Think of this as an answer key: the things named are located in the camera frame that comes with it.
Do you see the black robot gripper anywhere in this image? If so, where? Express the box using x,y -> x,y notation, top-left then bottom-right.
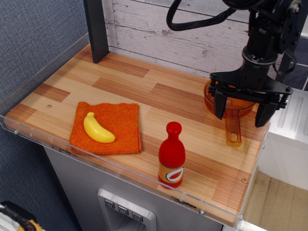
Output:
208,47 -> 293,128

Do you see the orange transparent plastic pot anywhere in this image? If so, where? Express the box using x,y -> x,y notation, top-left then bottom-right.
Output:
203,79 -> 256,148

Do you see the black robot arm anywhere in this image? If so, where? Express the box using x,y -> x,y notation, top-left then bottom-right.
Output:
208,0 -> 307,128

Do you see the white toy sink unit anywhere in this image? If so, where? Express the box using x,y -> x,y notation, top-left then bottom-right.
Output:
257,89 -> 308,190

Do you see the red toy sauce bottle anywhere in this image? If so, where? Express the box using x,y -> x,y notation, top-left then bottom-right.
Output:
158,121 -> 186,188

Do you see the orange woven cloth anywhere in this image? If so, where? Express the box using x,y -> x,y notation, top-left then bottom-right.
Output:
69,102 -> 141,155

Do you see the yellow toy banana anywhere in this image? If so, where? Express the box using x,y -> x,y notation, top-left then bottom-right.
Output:
83,112 -> 116,143

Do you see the grey toy fridge cabinet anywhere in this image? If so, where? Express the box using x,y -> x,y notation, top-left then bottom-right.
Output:
46,148 -> 223,231

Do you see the clear acrylic table guard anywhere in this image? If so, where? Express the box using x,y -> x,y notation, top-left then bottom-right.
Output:
4,35 -> 267,231

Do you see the yellow object at corner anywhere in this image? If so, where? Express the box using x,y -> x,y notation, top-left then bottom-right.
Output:
24,220 -> 44,231

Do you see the black white object at corner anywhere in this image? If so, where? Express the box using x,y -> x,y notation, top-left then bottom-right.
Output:
0,201 -> 37,231

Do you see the dark right frame post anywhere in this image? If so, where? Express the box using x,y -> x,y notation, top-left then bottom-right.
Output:
275,0 -> 308,83

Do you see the dark frame post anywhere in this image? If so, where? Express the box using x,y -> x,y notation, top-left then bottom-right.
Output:
83,0 -> 109,64
275,0 -> 308,83

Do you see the dark left frame post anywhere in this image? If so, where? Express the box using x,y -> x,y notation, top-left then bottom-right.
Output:
83,0 -> 109,64

